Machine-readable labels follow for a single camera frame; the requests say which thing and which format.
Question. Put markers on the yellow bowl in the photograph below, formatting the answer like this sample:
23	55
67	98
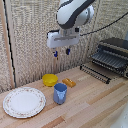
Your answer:
50	79

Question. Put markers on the white floral-rim plate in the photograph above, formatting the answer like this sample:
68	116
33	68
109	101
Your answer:
24	102

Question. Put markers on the black oven rack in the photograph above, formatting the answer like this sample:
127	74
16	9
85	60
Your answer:
95	74

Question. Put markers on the orange bread loaf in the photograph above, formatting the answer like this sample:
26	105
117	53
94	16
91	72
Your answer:
69	82

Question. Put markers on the blue cup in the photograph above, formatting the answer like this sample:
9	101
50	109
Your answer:
60	93

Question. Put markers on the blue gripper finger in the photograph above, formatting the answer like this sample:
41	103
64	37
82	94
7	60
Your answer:
55	53
68	51

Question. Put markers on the black toaster oven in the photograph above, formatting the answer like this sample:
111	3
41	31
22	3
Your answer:
112	56

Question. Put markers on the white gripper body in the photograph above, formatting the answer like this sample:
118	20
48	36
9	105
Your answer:
62	39

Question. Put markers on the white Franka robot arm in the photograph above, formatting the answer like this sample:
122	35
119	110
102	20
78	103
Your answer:
71	13

